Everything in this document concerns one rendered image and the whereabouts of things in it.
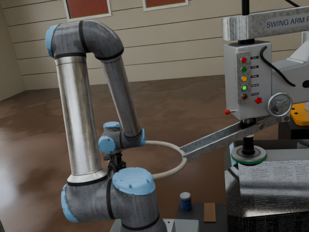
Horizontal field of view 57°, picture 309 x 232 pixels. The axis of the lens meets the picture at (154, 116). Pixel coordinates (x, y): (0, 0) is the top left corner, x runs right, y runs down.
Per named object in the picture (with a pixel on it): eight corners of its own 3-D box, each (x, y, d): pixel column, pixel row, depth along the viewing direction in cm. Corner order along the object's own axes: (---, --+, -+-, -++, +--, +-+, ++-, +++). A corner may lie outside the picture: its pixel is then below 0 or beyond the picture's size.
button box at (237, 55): (249, 101, 162) (248, 50, 153) (251, 102, 160) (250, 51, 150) (235, 103, 162) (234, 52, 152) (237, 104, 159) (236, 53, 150)
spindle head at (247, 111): (278, 105, 188) (280, 35, 173) (298, 115, 167) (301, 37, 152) (226, 113, 186) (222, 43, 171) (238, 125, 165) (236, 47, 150)
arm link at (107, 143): (117, 136, 137) (121, 126, 148) (94, 139, 138) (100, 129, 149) (121, 153, 140) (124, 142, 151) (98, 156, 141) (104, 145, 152)
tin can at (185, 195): (183, 202, 274) (181, 191, 270) (192, 204, 270) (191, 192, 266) (180, 209, 265) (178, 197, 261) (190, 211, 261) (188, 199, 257)
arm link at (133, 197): (158, 225, 102) (151, 182, 97) (111, 229, 103) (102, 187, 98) (160, 200, 116) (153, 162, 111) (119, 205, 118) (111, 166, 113)
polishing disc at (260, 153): (252, 143, 197) (252, 142, 197) (273, 156, 178) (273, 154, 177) (225, 151, 191) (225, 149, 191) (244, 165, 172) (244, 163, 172)
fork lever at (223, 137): (277, 110, 187) (275, 103, 186) (293, 119, 169) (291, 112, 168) (180, 151, 190) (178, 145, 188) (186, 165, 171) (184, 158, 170)
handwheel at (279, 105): (283, 111, 170) (284, 86, 165) (293, 116, 160) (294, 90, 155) (260, 114, 169) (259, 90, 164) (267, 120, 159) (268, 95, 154)
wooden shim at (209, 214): (203, 204, 268) (203, 202, 267) (214, 204, 266) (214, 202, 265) (203, 222, 245) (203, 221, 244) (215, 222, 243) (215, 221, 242)
